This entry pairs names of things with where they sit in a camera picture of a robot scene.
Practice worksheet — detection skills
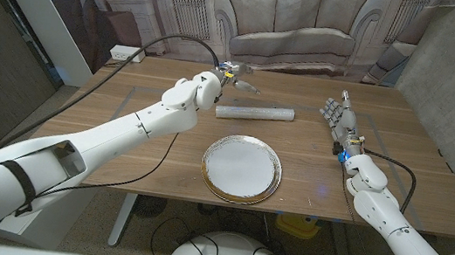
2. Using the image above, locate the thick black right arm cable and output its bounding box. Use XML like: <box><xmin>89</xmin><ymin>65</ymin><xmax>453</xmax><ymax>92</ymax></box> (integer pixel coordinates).
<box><xmin>356</xmin><ymin>148</ymin><xmax>421</xmax><ymax>217</ymax></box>

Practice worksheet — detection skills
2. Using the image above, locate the black round floor fan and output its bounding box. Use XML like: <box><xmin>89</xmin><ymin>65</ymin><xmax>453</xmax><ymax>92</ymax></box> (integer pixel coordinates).
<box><xmin>130</xmin><ymin>193</ymin><xmax>169</xmax><ymax>222</ymax></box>

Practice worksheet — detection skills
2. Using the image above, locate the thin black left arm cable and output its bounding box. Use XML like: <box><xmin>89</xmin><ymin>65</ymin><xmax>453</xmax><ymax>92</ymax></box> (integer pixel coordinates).
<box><xmin>32</xmin><ymin>115</ymin><xmax>180</xmax><ymax>217</ymax></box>

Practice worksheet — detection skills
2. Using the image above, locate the white gold-rimmed paper plate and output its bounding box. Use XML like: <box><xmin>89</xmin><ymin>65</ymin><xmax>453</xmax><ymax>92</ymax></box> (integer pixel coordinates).
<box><xmin>196</xmin><ymin>130</ymin><xmax>287</xmax><ymax>210</ymax></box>

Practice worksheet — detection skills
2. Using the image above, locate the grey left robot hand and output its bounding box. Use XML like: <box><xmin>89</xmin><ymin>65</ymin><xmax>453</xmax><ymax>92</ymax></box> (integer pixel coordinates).
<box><xmin>213</xmin><ymin>59</ymin><xmax>265</xmax><ymax>98</ymax></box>

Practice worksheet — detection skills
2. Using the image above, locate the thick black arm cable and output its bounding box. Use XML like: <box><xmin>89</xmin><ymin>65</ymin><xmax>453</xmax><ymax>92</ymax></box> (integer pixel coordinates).
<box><xmin>356</xmin><ymin>148</ymin><xmax>421</xmax><ymax>217</ymax></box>
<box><xmin>0</xmin><ymin>10</ymin><xmax>225</xmax><ymax>183</ymax></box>

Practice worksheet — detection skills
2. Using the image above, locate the white power strip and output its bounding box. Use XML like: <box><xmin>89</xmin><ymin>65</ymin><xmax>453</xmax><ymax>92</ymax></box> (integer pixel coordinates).
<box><xmin>108</xmin><ymin>43</ymin><xmax>148</xmax><ymax>65</ymax></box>

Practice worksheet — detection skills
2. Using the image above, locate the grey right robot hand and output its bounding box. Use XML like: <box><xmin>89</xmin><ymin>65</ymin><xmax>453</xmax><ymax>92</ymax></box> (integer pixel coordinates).
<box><xmin>314</xmin><ymin>86</ymin><xmax>373</xmax><ymax>160</ymax></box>

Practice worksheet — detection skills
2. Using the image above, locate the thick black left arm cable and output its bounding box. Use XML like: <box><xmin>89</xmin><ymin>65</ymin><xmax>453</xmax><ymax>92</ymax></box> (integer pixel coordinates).
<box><xmin>0</xmin><ymin>10</ymin><xmax>225</xmax><ymax>183</ymax></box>

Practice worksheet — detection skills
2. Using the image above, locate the yellow object under table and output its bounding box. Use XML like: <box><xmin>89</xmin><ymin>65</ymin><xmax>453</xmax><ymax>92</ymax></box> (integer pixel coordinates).
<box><xmin>273</xmin><ymin>211</ymin><xmax>323</xmax><ymax>242</ymax></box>

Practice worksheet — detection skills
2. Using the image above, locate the printed living room backdrop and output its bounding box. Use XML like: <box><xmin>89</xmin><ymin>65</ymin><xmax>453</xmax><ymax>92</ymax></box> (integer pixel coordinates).
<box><xmin>1</xmin><ymin>0</ymin><xmax>455</xmax><ymax>121</ymax></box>

